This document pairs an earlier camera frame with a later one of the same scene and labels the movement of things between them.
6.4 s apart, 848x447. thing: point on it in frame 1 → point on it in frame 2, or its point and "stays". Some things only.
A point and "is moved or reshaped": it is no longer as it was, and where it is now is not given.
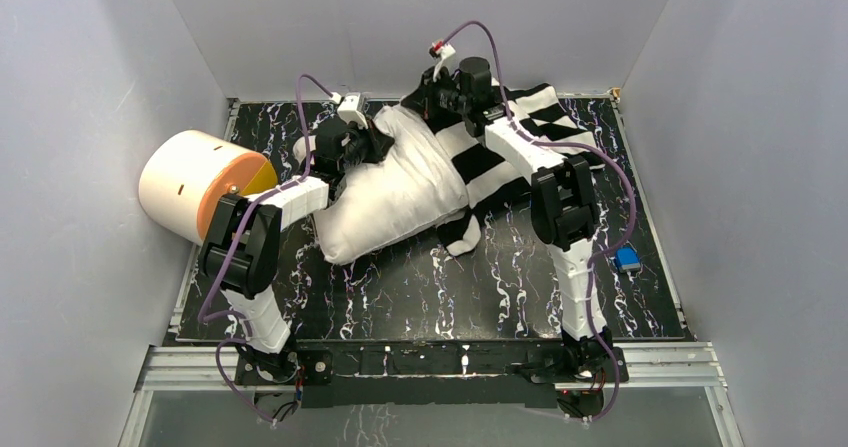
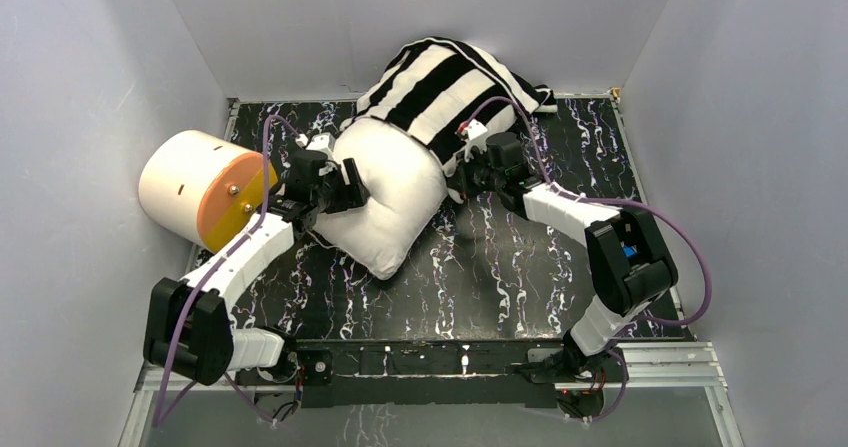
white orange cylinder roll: [186, 176] stays
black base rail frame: [520, 374] stays
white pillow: [412, 187] is moved or reshaped
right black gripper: [420, 101] → [459, 178]
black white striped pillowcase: [488, 176] is moved or reshaped
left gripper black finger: [376, 144] → [355, 193]
